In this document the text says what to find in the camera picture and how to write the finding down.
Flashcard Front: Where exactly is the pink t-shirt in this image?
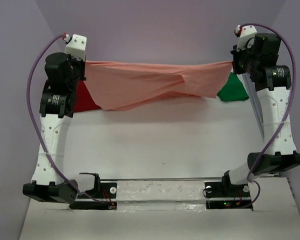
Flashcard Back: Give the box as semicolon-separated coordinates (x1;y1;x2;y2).
85;61;232;111

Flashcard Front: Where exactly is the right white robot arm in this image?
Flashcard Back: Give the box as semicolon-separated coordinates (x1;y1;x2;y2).
220;33;300;196

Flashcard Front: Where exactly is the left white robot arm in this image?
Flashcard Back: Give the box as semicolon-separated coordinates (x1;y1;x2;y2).
22;52;101;204

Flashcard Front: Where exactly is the green t-shirt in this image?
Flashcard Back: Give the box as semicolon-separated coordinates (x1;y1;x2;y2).
217;72;249;102

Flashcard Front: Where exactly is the red folded t-shirt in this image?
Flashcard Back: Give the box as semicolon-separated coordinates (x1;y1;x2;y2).
74;81;101;113

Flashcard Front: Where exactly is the white cardboard front cover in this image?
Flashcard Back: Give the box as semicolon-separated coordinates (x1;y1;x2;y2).
20;177;300;240

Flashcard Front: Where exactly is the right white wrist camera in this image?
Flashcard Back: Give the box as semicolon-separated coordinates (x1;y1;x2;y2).
234;25;257;52

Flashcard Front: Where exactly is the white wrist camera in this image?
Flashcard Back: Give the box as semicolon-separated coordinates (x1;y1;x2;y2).
234;25;257;52
62;34;88;62

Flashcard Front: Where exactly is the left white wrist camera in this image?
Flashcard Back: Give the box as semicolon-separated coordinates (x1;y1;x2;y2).
62;34;88;62

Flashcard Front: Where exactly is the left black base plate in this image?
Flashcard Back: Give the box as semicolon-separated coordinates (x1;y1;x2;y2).
69;181;118;211

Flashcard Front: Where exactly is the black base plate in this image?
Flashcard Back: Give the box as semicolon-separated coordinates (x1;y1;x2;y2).
202;181;253;210
69;181;118;211

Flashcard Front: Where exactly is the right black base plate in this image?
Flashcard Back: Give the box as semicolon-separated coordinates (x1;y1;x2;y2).
202;181;253;210

